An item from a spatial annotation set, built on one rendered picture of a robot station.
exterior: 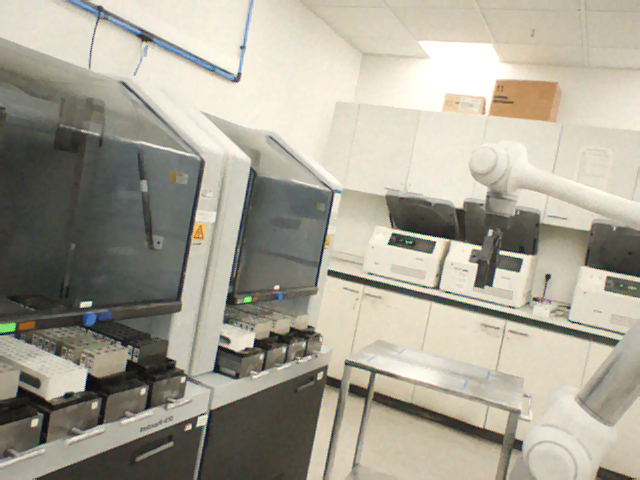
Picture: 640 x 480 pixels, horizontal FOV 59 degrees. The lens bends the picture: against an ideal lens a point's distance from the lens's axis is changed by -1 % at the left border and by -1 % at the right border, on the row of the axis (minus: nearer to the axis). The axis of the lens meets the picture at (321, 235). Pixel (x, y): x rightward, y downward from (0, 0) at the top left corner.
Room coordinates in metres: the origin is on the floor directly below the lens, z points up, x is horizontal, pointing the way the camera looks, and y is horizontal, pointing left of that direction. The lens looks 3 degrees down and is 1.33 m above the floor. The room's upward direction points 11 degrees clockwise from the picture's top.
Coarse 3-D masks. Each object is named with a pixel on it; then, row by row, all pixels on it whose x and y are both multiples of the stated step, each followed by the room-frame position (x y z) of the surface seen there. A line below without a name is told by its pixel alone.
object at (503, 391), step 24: (360, 360) 1.98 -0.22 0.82; (384, 360) 2.04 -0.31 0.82; (408, 360) 2.11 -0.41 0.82; (432, 360) 2.18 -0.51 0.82; (456, 360) 2.26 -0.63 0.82; (432, 384) 1.85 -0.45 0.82; (456, 384) 1.90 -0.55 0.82; (480, 384) 1.96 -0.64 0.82; (504, 384) 2.02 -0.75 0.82; (504, 408) 1.77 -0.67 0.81; (528, 408) 1.92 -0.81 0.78; (336, 432) 1.96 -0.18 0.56; (360, 432) 2.35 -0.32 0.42; (360, 456) 2.35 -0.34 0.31; (504, 456) 1.76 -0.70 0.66
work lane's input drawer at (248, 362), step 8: (216, 352) 1.83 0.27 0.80; (224, 352) 1.82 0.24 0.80; (232, 352) 1.81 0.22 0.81; (240, 352) 1.81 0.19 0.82; (248, 352) 1.83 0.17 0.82; (256, 352) 1.86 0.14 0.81; (216, 360) 1.82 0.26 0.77; (224, 360) 1.81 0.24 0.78; (232, 360) 1.80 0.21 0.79; (240, 360) 1.78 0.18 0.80; (248, 360) 1.81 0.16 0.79; (256, 360) 1.86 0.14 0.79; (232, 368) 1.80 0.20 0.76; (240, 368) 1.78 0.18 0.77; (248, 368) 1.82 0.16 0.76; (256, 368) 1.87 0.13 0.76; (240, 376) 1.79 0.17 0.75; (256, 376) 1.80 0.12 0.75; (264, 376) 1.83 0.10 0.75
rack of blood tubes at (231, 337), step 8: (224, 328) 1.89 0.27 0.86; (232, 328) 1.91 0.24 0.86; (224, 336) 1.95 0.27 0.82; (232, 336) 1.82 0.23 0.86; (240, 336) 1.82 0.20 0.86; (248, 336) 1.86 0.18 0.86; (224, 344) 1.84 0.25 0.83; (232, 344) 1.82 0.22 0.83; (240, 344) 1.83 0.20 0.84; (248, 344) 1.87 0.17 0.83
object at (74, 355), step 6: (90, 342) 1.42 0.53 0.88; (96, 342) 1.43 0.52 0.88; (102, 342) 1.44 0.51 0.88; (108, 342) 1.45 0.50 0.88; (72, 348) 1.36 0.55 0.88; (78, 348) 1.37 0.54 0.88; (84, 348) 1.38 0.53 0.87; (72, 354) 1.36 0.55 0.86; (78, 354) 1.37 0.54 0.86; (72, 360) 1.36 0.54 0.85; (78, 360) 1.37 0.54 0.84
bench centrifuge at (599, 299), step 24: (600, 240) 3.77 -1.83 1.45; (624, 240) 3.68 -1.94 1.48; (600, 264) 3.93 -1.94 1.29; (624, 264) 3.84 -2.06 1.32; (576, 288) 3.54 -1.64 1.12; (600, 288) 3.49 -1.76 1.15; (624, 288) 3.44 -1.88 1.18; (576, 312) 3.52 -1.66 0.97; (600, 312) 3.46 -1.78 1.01; (624, 312) 3.40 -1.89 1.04
